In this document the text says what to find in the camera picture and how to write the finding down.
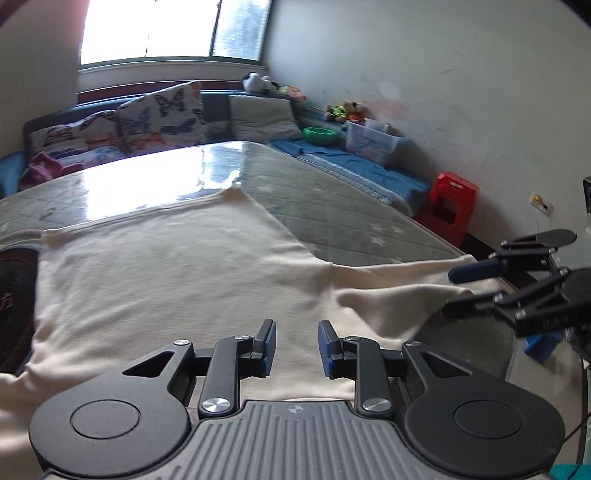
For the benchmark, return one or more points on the window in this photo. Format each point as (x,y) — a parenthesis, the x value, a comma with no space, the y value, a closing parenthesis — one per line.
(152,27)

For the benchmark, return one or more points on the grey cushion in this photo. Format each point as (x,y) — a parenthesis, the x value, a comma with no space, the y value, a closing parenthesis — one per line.
(263,115)

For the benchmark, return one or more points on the white wall socket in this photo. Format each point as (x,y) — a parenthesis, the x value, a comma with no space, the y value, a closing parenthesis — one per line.
(541,204)

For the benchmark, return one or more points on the clear plastic storage box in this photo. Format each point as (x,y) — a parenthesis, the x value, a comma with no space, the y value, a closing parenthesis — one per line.
(371,143)

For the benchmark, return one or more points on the round black induction cooktop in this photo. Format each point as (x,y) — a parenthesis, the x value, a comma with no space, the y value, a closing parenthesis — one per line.
(16,304)

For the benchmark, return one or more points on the blue sofa mat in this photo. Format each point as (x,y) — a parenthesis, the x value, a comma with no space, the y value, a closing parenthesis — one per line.
(355,170)

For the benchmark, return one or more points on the cream knit garment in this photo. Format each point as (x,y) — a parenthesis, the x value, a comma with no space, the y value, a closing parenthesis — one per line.
(161,277)

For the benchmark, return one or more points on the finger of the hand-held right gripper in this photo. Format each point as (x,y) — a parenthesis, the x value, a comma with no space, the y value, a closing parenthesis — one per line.
(475,270)
(471,305)

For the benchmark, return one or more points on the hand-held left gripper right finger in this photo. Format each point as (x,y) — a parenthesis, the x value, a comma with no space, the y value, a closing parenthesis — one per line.
(327,350)

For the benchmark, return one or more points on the colourful plush toy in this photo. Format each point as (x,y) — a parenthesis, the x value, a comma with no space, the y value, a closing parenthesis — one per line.
(293,92)

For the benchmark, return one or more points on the blue sofa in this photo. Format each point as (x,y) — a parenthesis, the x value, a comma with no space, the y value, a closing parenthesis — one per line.
(217,110)

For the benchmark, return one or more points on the black and white plush toy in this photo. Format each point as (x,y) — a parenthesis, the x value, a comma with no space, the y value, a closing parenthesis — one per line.
(256,83)

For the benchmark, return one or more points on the red plastic stool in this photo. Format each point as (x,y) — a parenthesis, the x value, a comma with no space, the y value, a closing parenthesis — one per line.
(450,198)

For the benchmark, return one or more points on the butterfly print cushion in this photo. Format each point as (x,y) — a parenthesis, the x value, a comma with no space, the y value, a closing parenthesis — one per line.
(78,136)
(161,115)

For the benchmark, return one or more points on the green plastic bowl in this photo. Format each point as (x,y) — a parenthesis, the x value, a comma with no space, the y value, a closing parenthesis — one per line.
(319,135)

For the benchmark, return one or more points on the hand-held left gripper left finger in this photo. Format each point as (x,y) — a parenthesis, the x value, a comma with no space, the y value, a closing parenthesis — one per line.
(267,346)

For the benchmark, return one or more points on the pile of small plush toys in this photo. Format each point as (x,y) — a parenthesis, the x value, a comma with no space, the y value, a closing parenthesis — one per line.
(344,112)

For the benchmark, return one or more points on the pink cloth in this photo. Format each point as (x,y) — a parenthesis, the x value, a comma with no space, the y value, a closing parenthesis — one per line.
(41,168)

